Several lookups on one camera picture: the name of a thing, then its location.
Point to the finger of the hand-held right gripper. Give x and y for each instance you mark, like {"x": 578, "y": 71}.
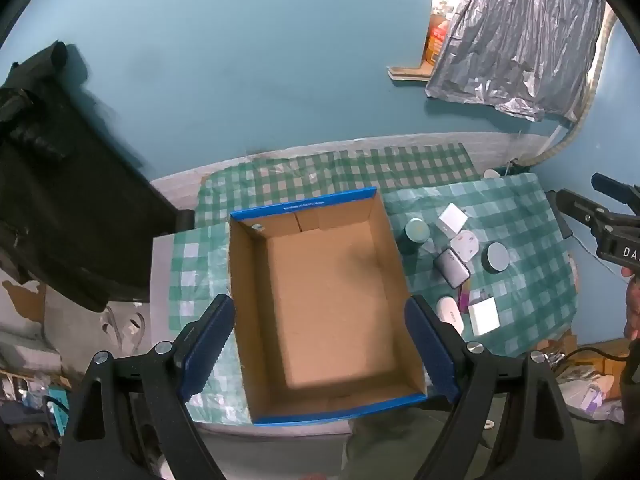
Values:
{"x": 612, "y": 186}
{"x": 580, "y": 206}

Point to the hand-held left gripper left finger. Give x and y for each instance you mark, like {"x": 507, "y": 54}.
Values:
{"x": 207, "y": 345}

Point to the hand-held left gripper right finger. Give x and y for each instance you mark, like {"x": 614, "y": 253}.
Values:
{"x": 430, "y": 350}

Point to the white earbud case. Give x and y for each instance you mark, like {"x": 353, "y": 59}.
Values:
{"x": 447, "y": 312}

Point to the white power adapter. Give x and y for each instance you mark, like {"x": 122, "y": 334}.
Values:
{"x": 484, "y": 316}

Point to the black round disc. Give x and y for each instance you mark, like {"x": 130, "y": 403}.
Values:
{"x": 495, "y": 257}

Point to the cardboard box with blue rim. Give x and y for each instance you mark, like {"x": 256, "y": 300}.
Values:
{"x": 325, "y": 310}

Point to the green round tin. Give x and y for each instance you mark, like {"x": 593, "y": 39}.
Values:
{"x": 416, "y": 232}

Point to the person's right hand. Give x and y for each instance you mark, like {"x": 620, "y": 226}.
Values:
{"x": 633, "y": 305}

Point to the purple small item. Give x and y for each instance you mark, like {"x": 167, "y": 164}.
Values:
{"x": 465, "y": 297}

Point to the large-check green plastic sheet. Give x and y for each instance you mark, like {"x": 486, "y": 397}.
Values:
{"x": 525, "y": 240}

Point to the grey rounded case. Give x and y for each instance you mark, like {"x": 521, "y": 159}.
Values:
{"x": 451, "y": 269}

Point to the green jacket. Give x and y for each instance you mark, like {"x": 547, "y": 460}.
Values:
{"x": 380, "y": 445}

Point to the white plug adapter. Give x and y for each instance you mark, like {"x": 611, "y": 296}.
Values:
{"x": 465, "y": 246}

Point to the white cube charger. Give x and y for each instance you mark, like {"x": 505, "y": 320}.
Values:
{"x": 452, "y": 219}

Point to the silver plastic sheet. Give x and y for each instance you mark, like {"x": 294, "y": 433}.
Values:
{"x": 515, "y": 35}

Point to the small-check green cloth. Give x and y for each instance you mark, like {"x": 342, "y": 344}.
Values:
{"x": 325, "y": 170}

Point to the wooden shelf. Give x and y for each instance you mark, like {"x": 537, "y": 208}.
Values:
{"x": 407, "y": 72}

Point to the orange bottle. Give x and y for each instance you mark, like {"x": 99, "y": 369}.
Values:
{"x": 436, "y": 40}

